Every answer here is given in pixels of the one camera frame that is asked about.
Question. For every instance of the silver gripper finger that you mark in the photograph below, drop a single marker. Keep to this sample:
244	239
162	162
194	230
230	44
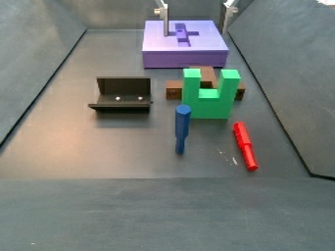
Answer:
162	12
230	10

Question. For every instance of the green U-shaped block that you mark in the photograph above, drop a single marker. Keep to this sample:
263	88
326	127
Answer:
210	103

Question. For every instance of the purple board with cross slot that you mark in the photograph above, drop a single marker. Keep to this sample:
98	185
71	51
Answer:
194	44

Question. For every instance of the brown T-shaped block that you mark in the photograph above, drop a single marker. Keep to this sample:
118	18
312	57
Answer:
207	82

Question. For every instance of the blue stepped peg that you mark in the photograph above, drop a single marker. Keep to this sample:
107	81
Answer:
182	124

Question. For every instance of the red stepped peg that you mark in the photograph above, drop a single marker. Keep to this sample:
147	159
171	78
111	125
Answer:
244	145

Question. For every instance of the black angle bracket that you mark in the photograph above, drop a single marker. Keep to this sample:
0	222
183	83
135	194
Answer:
123	93

